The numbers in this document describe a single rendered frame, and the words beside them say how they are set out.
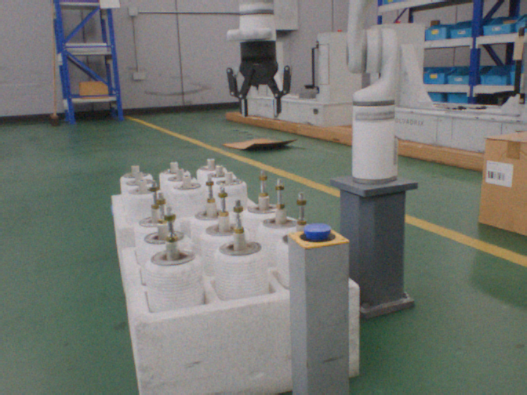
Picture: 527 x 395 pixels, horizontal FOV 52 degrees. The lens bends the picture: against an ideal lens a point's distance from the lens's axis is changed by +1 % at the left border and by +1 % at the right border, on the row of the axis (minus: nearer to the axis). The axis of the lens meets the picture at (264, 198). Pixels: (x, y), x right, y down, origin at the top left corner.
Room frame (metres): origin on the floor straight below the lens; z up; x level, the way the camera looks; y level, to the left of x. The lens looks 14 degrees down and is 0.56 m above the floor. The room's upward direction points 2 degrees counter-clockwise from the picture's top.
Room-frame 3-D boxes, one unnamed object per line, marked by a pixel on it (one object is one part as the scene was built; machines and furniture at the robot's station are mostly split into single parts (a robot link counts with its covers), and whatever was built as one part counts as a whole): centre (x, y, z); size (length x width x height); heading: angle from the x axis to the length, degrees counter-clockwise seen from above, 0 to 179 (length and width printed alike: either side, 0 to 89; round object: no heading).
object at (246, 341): (1.01, 0.08, 0.09); 0.39 x 0.39 x 0.18; 17
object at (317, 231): (0.75, -0.08, 0.32); 0.04 x 0.04 x 0.02
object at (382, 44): (1.20, -0.25, 0.54); 0.09 x 0.09 x 0.17; 84
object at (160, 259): (0.86, 0.16, 0.25); 0.08 x 0.08 x 0.01
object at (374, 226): (1.20, -0.25, 0.15); 0.15 x 0.15 x 0.30; 24
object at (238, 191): (1.46, 0.10, 0.16); 0.10 x 0.10 x 0.18
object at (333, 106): (5.07, -0.41, 0.45); 1.61 x 0.57 x 0.74; 24
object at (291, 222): (1.04, -0.03, 0.25); 0.08 x 0.08 x 0.01
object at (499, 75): (6.19, -2.80, 0.36); 0.50 x 0.38 x 0.21; 114
